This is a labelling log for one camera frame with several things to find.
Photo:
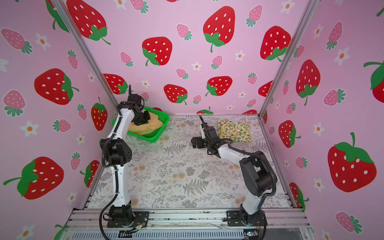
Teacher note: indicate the aluminium corner post left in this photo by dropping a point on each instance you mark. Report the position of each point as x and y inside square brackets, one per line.
[78, 38]

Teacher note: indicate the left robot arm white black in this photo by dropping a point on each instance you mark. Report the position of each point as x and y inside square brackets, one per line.
[116, 154]

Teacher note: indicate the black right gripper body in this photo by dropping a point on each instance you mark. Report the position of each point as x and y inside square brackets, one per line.
[197, 142]

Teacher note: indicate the aluminium corner post right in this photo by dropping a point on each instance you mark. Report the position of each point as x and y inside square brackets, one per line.
[296, 38]

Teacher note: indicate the aluminium corner post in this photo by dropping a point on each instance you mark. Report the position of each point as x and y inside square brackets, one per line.
[296, 38]
[78, 38]

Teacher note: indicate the green plastic basket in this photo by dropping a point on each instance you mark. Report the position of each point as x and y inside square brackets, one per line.
[155, 135]

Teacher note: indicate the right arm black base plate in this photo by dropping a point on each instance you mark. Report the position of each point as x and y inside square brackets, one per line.
[242, 219]

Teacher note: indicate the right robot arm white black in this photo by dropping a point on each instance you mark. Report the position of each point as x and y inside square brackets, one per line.
[258, 174]

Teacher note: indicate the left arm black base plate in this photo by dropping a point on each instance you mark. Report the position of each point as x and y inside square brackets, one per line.
[138, 219]

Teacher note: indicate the lemon print skirt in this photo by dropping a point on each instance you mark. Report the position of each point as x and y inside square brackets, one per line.
[235, 131]

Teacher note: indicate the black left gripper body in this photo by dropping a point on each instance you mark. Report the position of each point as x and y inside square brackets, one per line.
[142, 118]

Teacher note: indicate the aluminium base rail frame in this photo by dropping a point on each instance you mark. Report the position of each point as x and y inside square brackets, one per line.
[192, 224]

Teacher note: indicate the tan skirt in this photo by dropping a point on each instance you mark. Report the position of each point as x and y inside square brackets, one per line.
[153, 124]

